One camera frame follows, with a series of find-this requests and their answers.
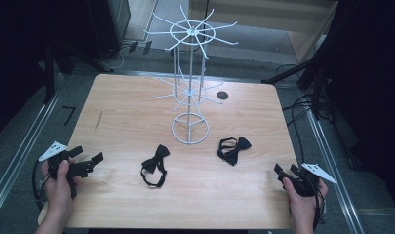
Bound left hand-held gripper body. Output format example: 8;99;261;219
38;140;96;199

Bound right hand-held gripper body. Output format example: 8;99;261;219
277;162;338;198

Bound black bow tie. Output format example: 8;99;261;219
216;136;253;167
139;144;171;189

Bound white wire display rack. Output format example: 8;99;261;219
142;4;239;145

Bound person's right hand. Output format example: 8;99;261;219
282;176;330;214

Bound person's left hand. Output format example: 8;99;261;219
41;159;83;213

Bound black metal stand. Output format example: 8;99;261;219
42;38;115;105
261;32;339;121

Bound black cabinet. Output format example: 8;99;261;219
86;0;132;61

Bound beige wooden platform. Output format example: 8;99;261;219
188;0;339;64

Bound aluminium floor rail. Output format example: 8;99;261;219
305;106;366;234
0;72;67;226

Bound left hand-held gripper cable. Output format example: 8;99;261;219
31;159;53;211

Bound hand-held gripper cable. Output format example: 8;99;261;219
31;159;53;211
311;181;327;230

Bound right hand-held gripper cable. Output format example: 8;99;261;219
311;181;327;230

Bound black floor cables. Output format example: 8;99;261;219
276;62;331;164

